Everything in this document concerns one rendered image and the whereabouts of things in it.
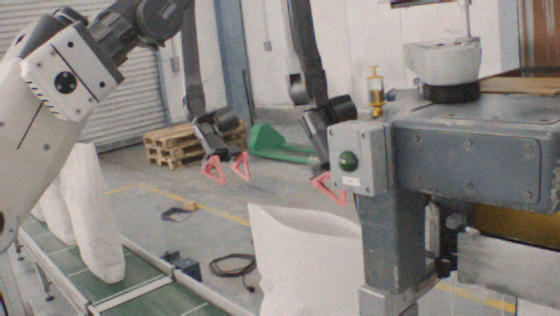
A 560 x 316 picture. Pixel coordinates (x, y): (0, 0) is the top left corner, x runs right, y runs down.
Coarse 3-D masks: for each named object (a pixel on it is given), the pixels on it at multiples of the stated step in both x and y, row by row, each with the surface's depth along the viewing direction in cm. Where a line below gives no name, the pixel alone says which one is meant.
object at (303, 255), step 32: (256, 224) 124; (288, 224) 119; (320, 224) 114; (352, 224) 104; (256, 256) 129; (288, 256) 109; (320, 256) 101; (352, 256) 97; (288, 288) 113; (320, 288) 103; (352, 288) 99
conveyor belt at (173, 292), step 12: (168, 288) 221; (180, 288) 220; (132, 300) 212; (144, 300) 211; (156, 300) 211; (168, 300) 210; (180, 300) 209; (192, 300) 208; (108, 312) 203; (120, 312) 202; (132, 312) 202; (144, 312) 201; (156, 312) 200; (168, 312) 199; (180, 312) 199; (192, 312) 198; (204, 312) 197; (216, 312) 196
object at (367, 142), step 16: (336, 128) 64; (352, 128) 62; (368, 128) 61; (336, 144) 65; (352, 144) 63; (368, 144) 60; (384, 144) 62; (336, 160) 65; (368, 160) 61; (384, 160) 63; (336, 176) 66; (352, 176) 64; (368, 176) 62; (384, 176) 63; (352, 192) 65; (368, 192) 63
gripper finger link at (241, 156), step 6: (228, 150) 131; (234, 150) 132; (240, 150) 134; (228, 156) 131; (234, 156) 133; (240, 156) 135; (246, 156) 134; (234, 162) 136; (240, 162) 135; (246, 162) 134; (234, 168) 136; (246, 168) 133; (240, 174) 135; (246, 174) 134; (246, 180) 134
